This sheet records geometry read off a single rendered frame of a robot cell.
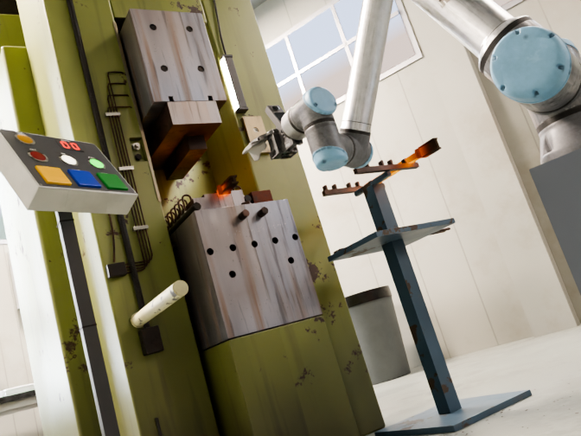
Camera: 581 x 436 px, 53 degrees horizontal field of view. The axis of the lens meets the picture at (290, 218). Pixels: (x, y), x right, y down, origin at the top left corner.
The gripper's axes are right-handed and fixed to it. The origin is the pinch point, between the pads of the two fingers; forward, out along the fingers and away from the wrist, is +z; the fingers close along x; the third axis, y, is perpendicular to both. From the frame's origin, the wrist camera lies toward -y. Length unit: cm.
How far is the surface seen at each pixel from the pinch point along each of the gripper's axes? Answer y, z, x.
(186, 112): -32.0, 32.9, -6.0
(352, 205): -48, 247, 233
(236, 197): 3.6, 32.9, 4.4
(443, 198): -22, 175, 267
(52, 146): -15, 19, -58
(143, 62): -53, 33, -18
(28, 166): -4, 8, -68
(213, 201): 4.2, 32.9, -4.9
